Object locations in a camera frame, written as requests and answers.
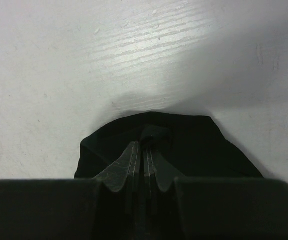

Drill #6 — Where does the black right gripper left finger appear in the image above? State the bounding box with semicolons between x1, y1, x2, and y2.
92;141;141;217

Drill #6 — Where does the black t shirt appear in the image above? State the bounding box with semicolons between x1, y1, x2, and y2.
74;112;263;179

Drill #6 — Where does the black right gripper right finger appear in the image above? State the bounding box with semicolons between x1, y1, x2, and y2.
143;146;184;216

